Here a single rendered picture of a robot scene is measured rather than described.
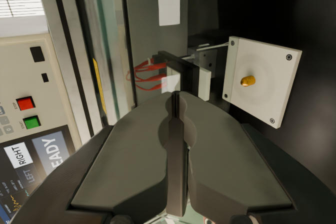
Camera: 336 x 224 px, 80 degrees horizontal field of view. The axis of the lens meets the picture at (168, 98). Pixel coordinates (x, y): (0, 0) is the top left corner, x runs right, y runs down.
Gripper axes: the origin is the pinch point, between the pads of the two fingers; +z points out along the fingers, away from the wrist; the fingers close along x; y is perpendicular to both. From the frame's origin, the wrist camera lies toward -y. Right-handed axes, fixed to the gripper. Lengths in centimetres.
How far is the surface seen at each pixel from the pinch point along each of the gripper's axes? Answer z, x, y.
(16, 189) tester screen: 14.7, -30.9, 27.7
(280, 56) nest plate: 22.8, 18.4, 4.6
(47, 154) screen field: 18.2, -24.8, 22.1
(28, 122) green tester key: 17.4, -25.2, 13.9
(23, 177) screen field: 15.6, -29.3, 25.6
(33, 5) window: 552, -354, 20
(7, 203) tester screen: 13.6, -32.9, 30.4
